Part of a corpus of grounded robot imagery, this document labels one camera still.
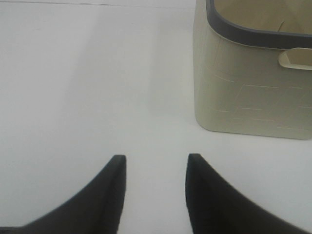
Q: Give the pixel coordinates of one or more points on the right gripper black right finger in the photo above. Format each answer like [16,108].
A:
[216,207]

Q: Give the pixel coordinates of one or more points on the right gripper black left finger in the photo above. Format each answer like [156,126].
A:
[96,209]

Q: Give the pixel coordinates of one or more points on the beige bin with grey rim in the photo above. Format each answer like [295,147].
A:
[252,64]

